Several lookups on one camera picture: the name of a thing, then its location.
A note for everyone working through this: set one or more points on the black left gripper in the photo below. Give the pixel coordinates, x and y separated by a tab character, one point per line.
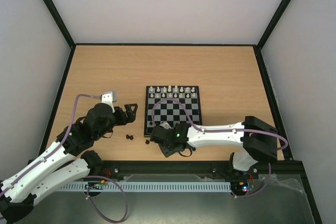
123	120

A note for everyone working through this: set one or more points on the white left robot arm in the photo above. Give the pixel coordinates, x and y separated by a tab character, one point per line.
68	158

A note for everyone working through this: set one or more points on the light blue cable duct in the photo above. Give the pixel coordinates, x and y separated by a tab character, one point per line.
144	187

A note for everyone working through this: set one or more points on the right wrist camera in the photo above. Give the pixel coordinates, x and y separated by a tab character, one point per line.
165	125

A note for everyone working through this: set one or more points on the black grey chess board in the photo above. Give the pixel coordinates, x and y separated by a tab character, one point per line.
171	110

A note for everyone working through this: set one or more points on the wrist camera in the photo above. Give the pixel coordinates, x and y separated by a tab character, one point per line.
109	97
165	125

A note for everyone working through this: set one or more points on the black enclosure frame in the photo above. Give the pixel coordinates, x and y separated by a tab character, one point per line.
288	166

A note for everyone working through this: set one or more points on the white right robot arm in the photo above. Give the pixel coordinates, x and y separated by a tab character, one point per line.
256	140

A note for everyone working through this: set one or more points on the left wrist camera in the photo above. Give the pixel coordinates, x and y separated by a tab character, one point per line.
109	97

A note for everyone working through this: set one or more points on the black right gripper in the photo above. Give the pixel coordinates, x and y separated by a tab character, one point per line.
166	148

